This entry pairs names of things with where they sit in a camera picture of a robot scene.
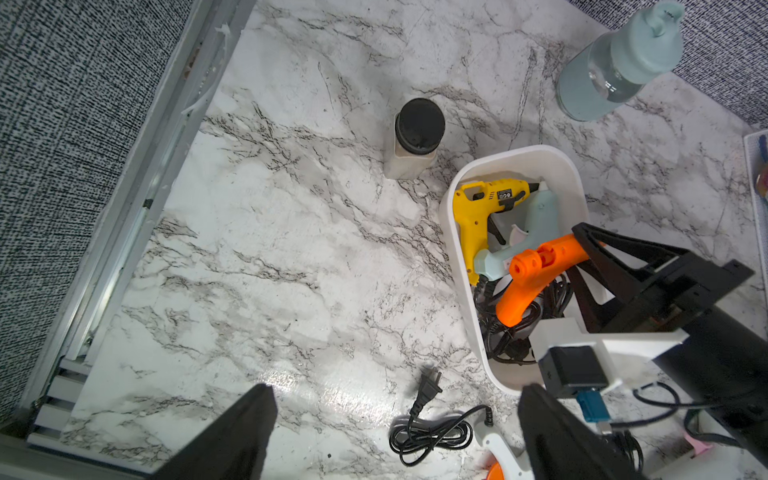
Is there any white storage box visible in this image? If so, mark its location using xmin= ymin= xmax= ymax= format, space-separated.
xmin=438 ymin=145 xmax=590 ymax=395

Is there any clear plastic organizer tray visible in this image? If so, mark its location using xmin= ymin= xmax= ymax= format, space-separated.
xmin=743 ymin=129 xmax=767 ymax=290

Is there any white orange glue gun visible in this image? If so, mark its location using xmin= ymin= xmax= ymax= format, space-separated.
xmin=474 ymin=420 xmax=535 ymax=480

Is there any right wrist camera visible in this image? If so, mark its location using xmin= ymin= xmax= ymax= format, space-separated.
xmin=529 ymin=318 xmax=688 ymax=399

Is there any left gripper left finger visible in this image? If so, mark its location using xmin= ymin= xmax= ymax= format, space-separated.
xmin=150 ymin=384 xmax=278 ymax=480

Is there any small jar black lid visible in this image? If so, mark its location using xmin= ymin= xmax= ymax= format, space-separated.
xmin=383 ymin=98 xmax=446 ymax=180

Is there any white pink glue gun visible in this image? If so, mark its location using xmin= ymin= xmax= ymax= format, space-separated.
xmin=684 ymin=433 xmax=714 ymax=457

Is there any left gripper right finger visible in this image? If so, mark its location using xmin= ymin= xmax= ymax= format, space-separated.
xmin=518 ymin=384 xmax=643 ymax=480

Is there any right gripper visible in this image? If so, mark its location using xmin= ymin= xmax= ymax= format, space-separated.
xmin=567 ymin=222 xmax=754 ymax=333

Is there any mint green bottle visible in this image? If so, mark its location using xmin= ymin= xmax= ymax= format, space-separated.
xmin=556 ymin=1 xmax=685 ymax=122

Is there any mint green glue gun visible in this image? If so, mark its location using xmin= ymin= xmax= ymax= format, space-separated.
xmin=474 ymin=183 xmax=561 ymax=281

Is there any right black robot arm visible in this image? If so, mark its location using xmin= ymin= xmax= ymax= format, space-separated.
xmin=568 ymin=223 xmax=767 ymax=464

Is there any yellow glue gun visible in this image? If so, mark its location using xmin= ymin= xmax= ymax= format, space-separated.
xmin=453 ymin=178 xmax=540 ymax=286

